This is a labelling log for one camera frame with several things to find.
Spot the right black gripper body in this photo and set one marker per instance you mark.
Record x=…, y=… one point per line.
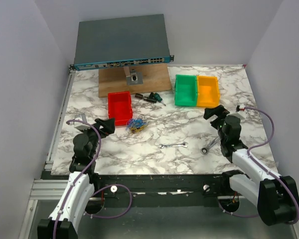
x=219, y=122

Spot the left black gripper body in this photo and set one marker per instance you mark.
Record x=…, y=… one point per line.
x=101, y=131

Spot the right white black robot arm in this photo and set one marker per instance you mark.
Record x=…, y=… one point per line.
x=275, y=196

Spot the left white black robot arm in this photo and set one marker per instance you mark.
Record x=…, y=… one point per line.
x=64, y=221

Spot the red plastic bin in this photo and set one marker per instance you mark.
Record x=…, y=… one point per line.
x=120, y=107

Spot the orange plastic bin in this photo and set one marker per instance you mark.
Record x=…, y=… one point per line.
x=208, y=92

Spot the green plastic bin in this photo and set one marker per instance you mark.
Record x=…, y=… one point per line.
x=186, y=91

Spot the silver ratchet wrench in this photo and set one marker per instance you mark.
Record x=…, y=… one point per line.
x=205, y=150

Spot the silver open-end wrench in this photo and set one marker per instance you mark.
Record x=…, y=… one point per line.
x=183, y=144

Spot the wooden board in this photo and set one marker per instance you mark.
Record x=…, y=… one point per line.
x=155, y=79

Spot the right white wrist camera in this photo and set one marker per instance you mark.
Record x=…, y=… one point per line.
x=240, y=113

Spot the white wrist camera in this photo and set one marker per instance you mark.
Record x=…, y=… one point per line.
x=80, y=123
x=240, y=113

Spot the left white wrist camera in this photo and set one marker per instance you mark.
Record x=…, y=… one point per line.
x=80, y=123

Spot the black cylindrical tool handle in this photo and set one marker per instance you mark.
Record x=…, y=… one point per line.
x=151, y=100

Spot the grey metal bracket stand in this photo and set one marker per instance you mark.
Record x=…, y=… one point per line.
x=133, y=77

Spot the green handled screwdriver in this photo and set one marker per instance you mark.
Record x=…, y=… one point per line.
x=157, y=97

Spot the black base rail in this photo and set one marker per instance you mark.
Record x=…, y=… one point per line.
x=175, y=190

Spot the grey blue network switch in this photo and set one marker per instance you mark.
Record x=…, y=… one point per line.
x=121, y=42

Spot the aluminium extrusion frame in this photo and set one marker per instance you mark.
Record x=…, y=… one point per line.
x=47, y=165

